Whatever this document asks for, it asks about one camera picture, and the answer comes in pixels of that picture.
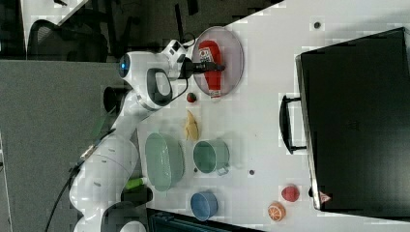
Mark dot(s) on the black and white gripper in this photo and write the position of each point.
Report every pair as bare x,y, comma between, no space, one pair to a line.
189,68

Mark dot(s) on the red plush ketchup bottle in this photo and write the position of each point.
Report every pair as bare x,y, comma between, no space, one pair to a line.
209,54

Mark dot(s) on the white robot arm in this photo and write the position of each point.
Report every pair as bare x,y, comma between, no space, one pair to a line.
98,179

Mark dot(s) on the round grey plate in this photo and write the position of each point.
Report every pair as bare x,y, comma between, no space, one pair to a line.
232,58

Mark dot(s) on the red toy strawberry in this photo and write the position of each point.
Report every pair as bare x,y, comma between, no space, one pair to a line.
191,97

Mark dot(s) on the yellow peeled toy banana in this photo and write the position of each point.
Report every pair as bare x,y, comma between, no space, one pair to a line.
191,129

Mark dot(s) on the green metal mug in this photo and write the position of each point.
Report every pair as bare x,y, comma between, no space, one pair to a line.
211,156

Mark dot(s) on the green perforated colander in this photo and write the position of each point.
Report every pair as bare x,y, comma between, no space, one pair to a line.
165,161

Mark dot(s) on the black office chair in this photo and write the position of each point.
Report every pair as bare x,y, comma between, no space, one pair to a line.
49,42

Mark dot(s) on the blue bowl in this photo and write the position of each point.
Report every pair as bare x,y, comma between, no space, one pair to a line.
204,205

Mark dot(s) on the green toy pear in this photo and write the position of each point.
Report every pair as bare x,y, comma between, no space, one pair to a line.
134,183

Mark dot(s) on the black toaster oven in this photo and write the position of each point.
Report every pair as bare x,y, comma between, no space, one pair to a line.
355,107

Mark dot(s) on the red toy apple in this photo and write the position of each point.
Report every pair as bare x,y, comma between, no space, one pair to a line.
290,194

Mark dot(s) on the toy orange slice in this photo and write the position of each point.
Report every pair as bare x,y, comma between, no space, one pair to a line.
276,211

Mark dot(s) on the blue aluminium frame rail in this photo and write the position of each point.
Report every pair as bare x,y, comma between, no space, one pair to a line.
162,221

